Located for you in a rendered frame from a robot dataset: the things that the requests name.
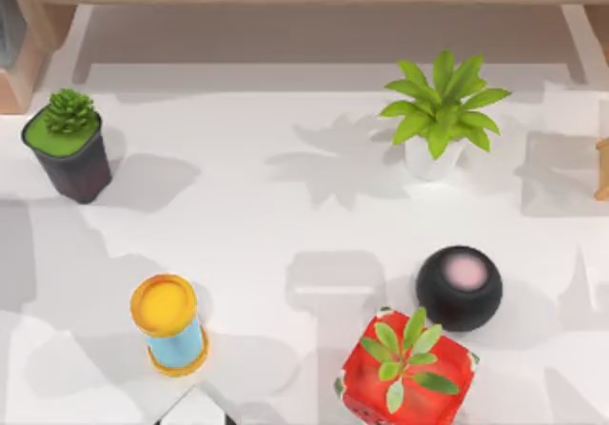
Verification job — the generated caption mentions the white pot with leafy plant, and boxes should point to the white pot with leafy plant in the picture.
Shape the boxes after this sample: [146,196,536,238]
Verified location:
[378,49,513,182]

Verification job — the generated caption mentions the yellow and blue hourglass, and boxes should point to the yellow and blue hourglass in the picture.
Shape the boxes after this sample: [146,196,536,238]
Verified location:
[128,273,210,378]

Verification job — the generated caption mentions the black round speaker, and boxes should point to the black round speaker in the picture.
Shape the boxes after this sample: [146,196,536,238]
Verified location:
[415,244,504,335]

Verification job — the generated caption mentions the red pot with green plant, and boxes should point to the red pot with green plant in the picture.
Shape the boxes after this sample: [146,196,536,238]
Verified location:
[333,305,481,425]

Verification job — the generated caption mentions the dark pot with green succulent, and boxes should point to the dark pot with green succulent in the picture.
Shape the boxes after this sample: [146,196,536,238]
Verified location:
[20,87,113,205]

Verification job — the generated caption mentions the wooden stand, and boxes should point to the wooden stand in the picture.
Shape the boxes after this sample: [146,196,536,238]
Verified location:
[594,136,609,202]

